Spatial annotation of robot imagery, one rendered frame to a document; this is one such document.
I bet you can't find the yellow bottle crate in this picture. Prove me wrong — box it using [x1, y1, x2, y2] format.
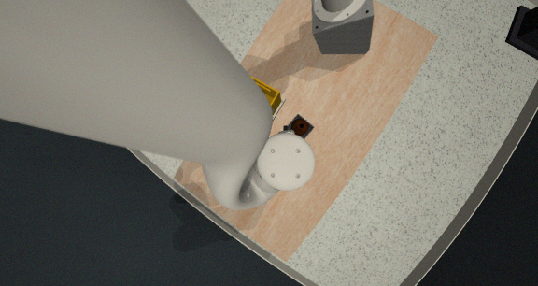
[254, 79, 281, 115]

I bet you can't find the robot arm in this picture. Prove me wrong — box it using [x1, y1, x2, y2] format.
[0, 0, 316, 210]

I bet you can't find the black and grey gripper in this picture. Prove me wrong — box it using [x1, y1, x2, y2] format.
[279, 125, 295, 134]

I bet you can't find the brown glass bottle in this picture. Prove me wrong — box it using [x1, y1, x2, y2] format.
[291, 119, 309, 136]

